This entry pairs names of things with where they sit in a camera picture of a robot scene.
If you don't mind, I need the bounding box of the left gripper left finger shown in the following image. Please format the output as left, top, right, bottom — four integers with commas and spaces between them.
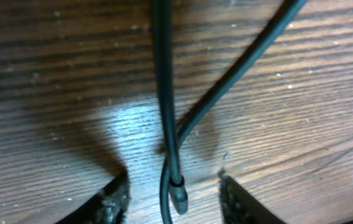
56, 172, 131, 224

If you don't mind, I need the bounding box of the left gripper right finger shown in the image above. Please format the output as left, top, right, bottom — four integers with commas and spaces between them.
218, 169, 285, 224

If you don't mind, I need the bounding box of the black usb cable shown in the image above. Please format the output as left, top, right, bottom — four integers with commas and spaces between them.
150, 0, 308, 224

